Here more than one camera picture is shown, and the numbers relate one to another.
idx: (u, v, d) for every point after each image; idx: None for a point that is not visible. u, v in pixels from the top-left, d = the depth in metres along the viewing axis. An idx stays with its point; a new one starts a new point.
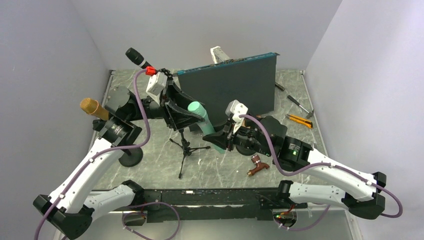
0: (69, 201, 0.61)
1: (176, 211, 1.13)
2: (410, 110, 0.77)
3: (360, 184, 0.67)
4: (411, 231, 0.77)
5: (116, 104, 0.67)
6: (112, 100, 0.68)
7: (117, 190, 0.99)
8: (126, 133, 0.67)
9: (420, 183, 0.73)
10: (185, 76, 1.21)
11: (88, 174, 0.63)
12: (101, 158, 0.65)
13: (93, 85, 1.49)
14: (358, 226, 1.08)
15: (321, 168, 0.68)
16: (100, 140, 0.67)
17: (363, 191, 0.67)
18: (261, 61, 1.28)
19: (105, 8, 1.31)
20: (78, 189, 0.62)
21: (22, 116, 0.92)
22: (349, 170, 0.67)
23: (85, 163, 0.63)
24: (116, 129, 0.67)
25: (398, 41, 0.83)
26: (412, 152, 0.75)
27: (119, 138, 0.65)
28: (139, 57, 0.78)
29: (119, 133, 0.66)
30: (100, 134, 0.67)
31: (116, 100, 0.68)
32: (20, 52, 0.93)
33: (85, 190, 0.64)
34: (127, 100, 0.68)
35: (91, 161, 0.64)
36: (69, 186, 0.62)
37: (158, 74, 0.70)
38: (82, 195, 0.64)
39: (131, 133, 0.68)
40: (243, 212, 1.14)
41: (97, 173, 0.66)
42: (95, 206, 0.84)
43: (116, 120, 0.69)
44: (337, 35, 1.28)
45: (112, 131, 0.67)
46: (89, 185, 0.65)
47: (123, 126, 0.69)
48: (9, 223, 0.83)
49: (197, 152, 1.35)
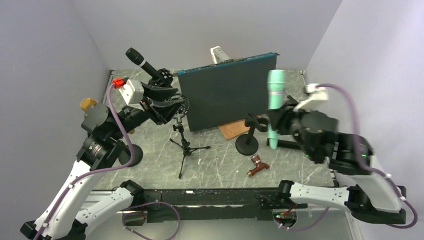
0: (53, 228, 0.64)
1: (176, 211, 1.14)
2: (411, 111, 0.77)
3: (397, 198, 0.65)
4: (411, 231, 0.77)
5: (93, 123, 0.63)
6: (89, 118, 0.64)
7: (114, 196, 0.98)
8: (106, 152, 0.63)
9: (420, 183, 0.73)
10: (185, 76, 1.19)
11: (68, 200, 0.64)
12: (80, 182, 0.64)
13: (93, 85, 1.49)
14: (358, 226, 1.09)
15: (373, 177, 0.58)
16: (79, 162, 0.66)
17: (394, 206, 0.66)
18: (261, 61, 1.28)
19: (105, 8, 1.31)
20: (60, 217, 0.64)
21: (23, 116, 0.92)
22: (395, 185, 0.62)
23: (65, 189, 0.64)
24: (94, 149, 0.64)
25: (399, 42, 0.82)
26: (413, 153, 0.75)
27: (97, 160, 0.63)
28: (139, 57, 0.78)
29: (98, 153, 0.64)
30: (78, 157, 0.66)
31: (94, 118, 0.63)
32: (21, 52, 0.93)
33: (69, 215, 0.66)
34: (105, 119, 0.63)
35: (71, 187, 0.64)
36: (52, 214, 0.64)
37: (129, 83, 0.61)
38: (68, 219, 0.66)
39: (111, 152, 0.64)
40: (243, 212, 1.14)
41: (80, 197, 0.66)
42: (89, 219, 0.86)
43: (95, 138, 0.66)
44: (338, 35, 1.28)
45: (90, 152, 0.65)
46: (73, 209, 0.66)
47: (103, 144, 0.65)
48: (9, 224, 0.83)
49: (197, 152, 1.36)
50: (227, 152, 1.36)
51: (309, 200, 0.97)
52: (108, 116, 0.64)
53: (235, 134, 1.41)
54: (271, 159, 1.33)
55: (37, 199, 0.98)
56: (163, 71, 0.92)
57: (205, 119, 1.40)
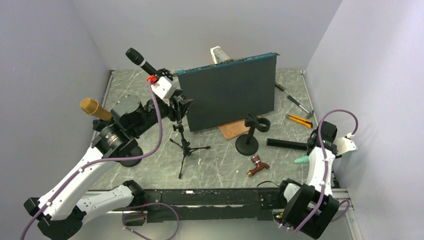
0: (55, 208, 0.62)
1: (176, 211, 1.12)
2: (410, 111, 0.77)
3: (318, 179, 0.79)
4: (409, 230, 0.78)
5: (124, 110, 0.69)
6: (120, 107, 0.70)
7: (115, 192, 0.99)
8: (121, 143, 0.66)
9: (417, 182, 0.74)
10: (185, 76, 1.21)
11: (78, 182, 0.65)
12: (91, 168, 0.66)
13: (93, 85, 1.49)
14: (358, 226, 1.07)
15: (319, 156, 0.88)
16: (92, 148, 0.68)
17: (312, 182, 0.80)
18: (261, 61, 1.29)
19: (105, 8, 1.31)
20: (65, 198, 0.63)
21: (22, 116, 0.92)
22: (326, 172, 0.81)
23: (75, 172, 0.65)
24: (110, 139, 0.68)
25: (397, 42, 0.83)
26: (412, 153, 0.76)
27: (111, 150, 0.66)
28: (139, 57, 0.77)
29: (113, 143, 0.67)
30: (92, 143, 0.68)
31: (124, 107, 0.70)
32: (21, 52, 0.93)
33: (73, 198, 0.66)
34: (135, 109, 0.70)
35: (81, 171, 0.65)
36: (57, 194, 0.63)
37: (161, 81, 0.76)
38: (69, 203, 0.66)
39: (125, 144, 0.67)
40: (243, 212, 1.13)
41: (85, 183, 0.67)
42: (89, 208, 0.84)
43: (112, 129, 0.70)
44: (338, 35, 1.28)
45: (106, 140, 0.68)
46: (77, 193, 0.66)
47: (119, 135, 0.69)
48: (8, 224, 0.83)
49: (197, 152, 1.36)
50: (227, 153, 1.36)
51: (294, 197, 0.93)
52: (138, 107, 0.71)
53: (235, 134, 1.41)
54: (271, 159, 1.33)
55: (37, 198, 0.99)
56: (163, 70, 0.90)
57: (205, 119, 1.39)
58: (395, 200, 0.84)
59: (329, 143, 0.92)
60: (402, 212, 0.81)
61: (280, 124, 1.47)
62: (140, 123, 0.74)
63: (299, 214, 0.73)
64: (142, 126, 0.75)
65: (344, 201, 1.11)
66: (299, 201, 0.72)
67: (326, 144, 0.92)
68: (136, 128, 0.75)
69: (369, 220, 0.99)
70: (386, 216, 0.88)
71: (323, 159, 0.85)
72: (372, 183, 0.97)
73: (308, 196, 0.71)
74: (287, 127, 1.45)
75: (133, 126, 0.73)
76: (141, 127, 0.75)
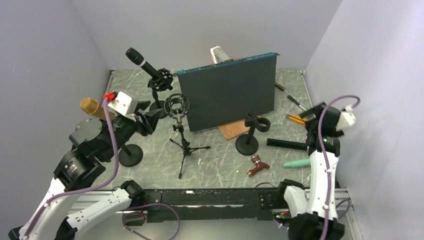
0: None
1: (176, 211, 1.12)
2: (410, 110, 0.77)
3: (321, 200, 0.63)
4: (409, 230, 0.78)
5: (83, 138, 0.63)
6: (80, 131, 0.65)
7: (111, 199, 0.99)
8: (83, 172, 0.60)
9: (417, 181, 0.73)
10: (185, 76, 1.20)
11: (47, 217, 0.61)
12: (56, 201, 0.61)
13: (93, 85, 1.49)
14: (358, 226, 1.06)
15: (318, 164, 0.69)
16: (55, 180, 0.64)
17: (312, 204, 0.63)
18: (261, 61, 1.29)
19: (105, 8, 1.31)
20: (39, 231, 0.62)
21: (23, 116, 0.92)
22: (329, 187, 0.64)
23: (40, 208, 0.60)
24: (71, 168, 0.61)
25: (397, 42, 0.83)
26: (412, 153, 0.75)
27: (70, 181, 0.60)
28: (139, 57, 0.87)
29: (74, 172, 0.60)
30: (55, 174, 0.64)
31: (85, 133, 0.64)
32: (21, 52, 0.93)
33: (49, 226, 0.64)
34: (97, 135, 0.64)
35: (46, 206, 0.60)
36: (31, 228, 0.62)
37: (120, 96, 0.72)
38: (48, 231, 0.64)
39: (88, 172, 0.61)
40: (244, 212, 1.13)
41: (57, 214, 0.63)
42: (80, 223, 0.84)
43: (75, 155, 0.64)
44: (337, 35, 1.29)
45: (66, 171, 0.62)
46: (53, 221, 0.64)
47: (81, 163, 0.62)
48: (8, 223, 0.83)
49: (197, 152, 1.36)
50: (227, 153, 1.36)
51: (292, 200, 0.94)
52: (100, 132, 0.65)
53: (235, 134, 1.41)
54: (271, 159, 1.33)
55: (37, 199, 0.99)
56: (163, 71, 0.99)
57: (205, 119, 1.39)
58: (394, 200, 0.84)
59: (331, 141, 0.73)
60: (402, 212, 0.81)
61: (280, 124, 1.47)
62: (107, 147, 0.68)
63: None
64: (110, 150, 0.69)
65: (343, 201, 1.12)
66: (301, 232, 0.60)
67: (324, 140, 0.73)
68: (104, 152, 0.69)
69: (369, 221, 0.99)
70: (386, 215, 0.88)
71: (326, 169, 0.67)
72: (372, 183, 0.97)
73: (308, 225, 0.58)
74: (287, 127, 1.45)
75: (99, 151, 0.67)
76: (109, 151, 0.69)
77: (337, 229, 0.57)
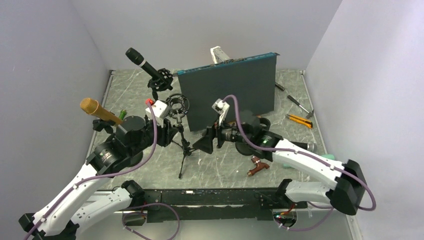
0: (49, 225, 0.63)
1: (175, 211, 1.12)
2: (410, 111, 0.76)
3: (325, 168, 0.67)
4: (408, 230, 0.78)
5: (129, 128, 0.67)
6: (126, 122, 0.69)
7: (112, 197, 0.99)
8: (115, 160, 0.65)
9: (417, 182, 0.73)
10: (185, 76, 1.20)
11: (70, 200, 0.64)
12: (85, 185, 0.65)
13: (93, 85, 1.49)
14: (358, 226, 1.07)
15: (286, 154, 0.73)
16: (87, 165, 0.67)
17: (326, 177, 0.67)
18: (261, 61, 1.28)
19: (106, 8, 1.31)
20: (58, 214, 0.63)
21: (22, 116, 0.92)
22: (313, 155, 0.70)
23: (69, 189, 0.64)
24: (104, 156, 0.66)
25: (398, 42, 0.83)
26: (411, 154, 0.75)
27: (105, 167, 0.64)
28: (139, 57, 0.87)
29: (107, 160, 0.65)
30: (87, 160, 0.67)
31: (129, 124, 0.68)
32: (21, 52, 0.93)
33: (68, 213, 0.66)
34: (140, 127, 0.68)
35: (75, 187, 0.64)
36: (51, 210, 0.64)
37: (159, 103, 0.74)
38: (64, 219, 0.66)
39: (119, 161, 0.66)
40: (243, 212, 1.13)
41: (80, 200, 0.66)
42: (82, 220, 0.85)
43: (107, 145, 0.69)
44: (338, 35, 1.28)
45: (101, 158, 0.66)
46: (72, 209, 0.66)
47: (112, 153, 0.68)
48: (8, 222, 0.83)
49: (197, 152, 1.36)
50: (226, 153, 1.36)
51: (302, 196, 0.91)
52: (143, 127, 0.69)
53: None
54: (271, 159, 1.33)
55: (37, 199, 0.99)
56: (163, 71, 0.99)
57: (205, 119, 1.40)
58: (394, 200, 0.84)
59: (268, 137, 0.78)
60: (403, 212, 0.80)
61: (280, 124, 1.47)
62: (138, 143, 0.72)
63: (358, 200, 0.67)
64: (139, 147, 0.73)
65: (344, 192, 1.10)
66: (350, 197, 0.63)
67: (264, 142, 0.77)
68: (135, 147, 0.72)
69: (370, 221, 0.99)
70: (386, 215, 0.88)
71: (294, 151, 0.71)
72: (372, 183, 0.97)
73: (348, 187, 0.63)
74: (287, 127, 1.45)
75: (131, 145, 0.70)
76: (138, 147, 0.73)
77: (352, 169, 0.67)
